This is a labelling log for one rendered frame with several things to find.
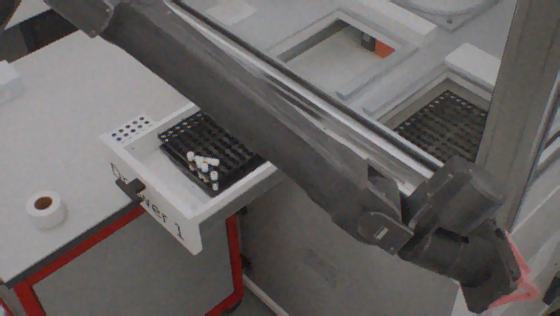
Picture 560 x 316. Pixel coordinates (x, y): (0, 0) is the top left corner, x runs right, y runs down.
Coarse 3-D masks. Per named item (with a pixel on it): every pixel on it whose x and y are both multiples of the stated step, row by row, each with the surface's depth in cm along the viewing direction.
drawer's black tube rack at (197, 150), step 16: (176, 128) 135; (192, 128) 135; (208, 128) 135; (224, 128) 135; (192, 144) 132; (208, 144) 132; (224, 144) 136; (240, 144) 132; (176, 160) 133; (224, 160) 128; (240, 160) 128; (256, 160) 132; (192, 176) 131; (224, 176) 126; (240, 176) 130
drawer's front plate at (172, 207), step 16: (112, 144) 128; (112, 160) 131; (128, 160) 125; (112, 176) 137; (128, 176) 128; (144, 176) 122; (144, 192) 126; (160, 192) 119; (160, 208) 124; (176, 208) 117; (192, 224) 117; (192, 240) 120
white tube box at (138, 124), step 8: (136, 120) 152; (144, 120) 152; (152, 120) 152; (120, 128) 150; (128, 128) 151; (136, 128) 150; (144, 128) 150; (112, 136) 149; (120, 136) 149; (128, 136) 149
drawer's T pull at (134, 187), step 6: (120, 180) 124; (132, 180) 124; (138, 180) 124; (120, 186) 123; (126, 186) 123; (132, 186) 123; (138, 186) 123; (144, 186) 123; (126, 192) 122; (132, 192) 122; (138, 192) 123; (132, 198) 121; (138, 198) 121; (138, 204) 121
